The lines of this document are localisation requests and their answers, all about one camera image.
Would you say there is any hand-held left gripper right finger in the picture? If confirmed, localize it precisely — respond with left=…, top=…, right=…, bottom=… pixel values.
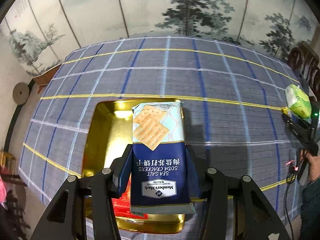
left=185, top=144, right=292, bottom=240

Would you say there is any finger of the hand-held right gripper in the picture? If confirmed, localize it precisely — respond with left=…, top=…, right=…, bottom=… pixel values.
left=282, top=114, right=304, bottom=140

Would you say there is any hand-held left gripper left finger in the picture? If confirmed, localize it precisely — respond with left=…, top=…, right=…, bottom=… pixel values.
left=30, top=144, right=133, bottom=240

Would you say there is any red snack packet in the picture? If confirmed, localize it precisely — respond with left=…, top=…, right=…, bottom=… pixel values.
left=111, top=177, right=148, bottom=219

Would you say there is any navy and white cracker packet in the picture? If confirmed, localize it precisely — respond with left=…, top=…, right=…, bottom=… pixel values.
left=130, top=99, right=197, bottom=215

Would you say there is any gold and red tin box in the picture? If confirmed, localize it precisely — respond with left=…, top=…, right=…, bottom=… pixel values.
left=81, top=98, right=187, bottom=232

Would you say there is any person's right forearm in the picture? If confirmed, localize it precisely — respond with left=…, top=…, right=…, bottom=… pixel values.
left=300, top=176, right=320, bottom=240

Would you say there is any person's right hand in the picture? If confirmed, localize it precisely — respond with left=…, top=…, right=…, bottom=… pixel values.
left=307, top=151, right=320, bottom=184

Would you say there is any green tissue pack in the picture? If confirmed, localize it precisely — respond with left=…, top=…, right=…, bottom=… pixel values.
left=285, top=84, right=312, bottom=119

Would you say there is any dark carved wooden chair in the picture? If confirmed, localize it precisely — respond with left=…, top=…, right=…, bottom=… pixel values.
left=287, top=42, right=320, bottom=92

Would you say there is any blue plaid tablecloth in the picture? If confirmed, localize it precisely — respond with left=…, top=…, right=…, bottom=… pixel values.
left=17, top=35, right=313, bottom=240

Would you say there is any wooden stool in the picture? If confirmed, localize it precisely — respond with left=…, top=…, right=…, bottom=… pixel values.
left=0, top=150, right=28, bottom=188

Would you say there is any pink cloth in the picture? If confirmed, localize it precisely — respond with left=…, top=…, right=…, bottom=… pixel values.
left=0, top=176, right=7, bottom=207

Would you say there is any round grey disc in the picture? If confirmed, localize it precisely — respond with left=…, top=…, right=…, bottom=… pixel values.
left=13, top=82, right=30, bottom=104

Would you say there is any painted folding screen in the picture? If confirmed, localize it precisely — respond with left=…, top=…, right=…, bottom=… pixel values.
left=0, top=0, right=318, bottom=77

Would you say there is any pink cord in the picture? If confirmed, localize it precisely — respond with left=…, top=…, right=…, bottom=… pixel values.
left=286, top=159, right=300, bottom=172

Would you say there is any thin dark cable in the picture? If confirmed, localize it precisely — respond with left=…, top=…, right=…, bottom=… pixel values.
left=284, top=165, right=300, bottom=240

